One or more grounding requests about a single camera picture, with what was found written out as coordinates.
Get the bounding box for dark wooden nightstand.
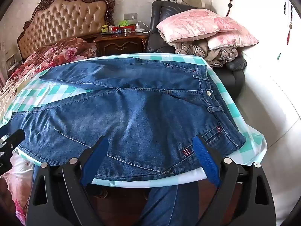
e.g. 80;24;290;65
82;31;150;57

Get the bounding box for person's leg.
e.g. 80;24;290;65
141;181;203;226

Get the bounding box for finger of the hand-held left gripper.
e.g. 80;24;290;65
0;126;25;157

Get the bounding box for beige cushion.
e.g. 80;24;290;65
176;0;208;12

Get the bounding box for large pink floral pillow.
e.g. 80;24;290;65
156;9;233;44

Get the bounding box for small pink floral pillow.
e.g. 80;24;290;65
207;31;259;50

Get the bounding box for plaid blanket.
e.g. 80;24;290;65
174;40;240;68

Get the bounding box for round green checkered table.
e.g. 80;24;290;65
0;53;268;189

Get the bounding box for white wardrobe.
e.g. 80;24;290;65
210;0;301;151

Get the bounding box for red floral quilt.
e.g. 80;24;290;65
0;38;98;120

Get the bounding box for white charger with cable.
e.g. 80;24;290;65
135;21;151;34

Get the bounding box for pink floral bed sheet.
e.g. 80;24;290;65
0;149;36;226

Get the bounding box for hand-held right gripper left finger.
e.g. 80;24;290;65
27;135;110;226

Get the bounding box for black leather armchair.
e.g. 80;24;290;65
146;0;248;95

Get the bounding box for blue denim pants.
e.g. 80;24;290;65
5;58;247;183

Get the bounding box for tufted carved wooden headboard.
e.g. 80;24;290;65
17;0;116;59

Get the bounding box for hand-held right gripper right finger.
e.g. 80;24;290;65
192;135;277;226

